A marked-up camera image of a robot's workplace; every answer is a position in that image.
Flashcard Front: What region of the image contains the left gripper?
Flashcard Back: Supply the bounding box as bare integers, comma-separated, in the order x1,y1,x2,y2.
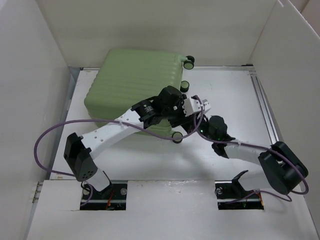
161,96,192,126

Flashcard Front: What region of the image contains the green suitcase blue lining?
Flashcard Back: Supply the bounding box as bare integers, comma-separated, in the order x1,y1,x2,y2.
84,48,195,120

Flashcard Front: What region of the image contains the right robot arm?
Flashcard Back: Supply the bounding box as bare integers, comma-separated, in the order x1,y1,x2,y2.
195,115,309,195

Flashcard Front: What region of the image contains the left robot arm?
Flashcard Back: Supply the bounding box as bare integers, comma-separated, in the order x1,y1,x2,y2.
63,86,205,199

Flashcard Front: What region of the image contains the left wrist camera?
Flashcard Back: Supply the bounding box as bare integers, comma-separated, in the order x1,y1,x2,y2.
182,98,211,117

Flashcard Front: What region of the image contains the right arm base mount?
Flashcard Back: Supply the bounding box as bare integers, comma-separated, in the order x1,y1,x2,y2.
214,170,264,210

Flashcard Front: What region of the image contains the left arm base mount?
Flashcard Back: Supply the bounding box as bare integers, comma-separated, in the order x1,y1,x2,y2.
79,181,128,211

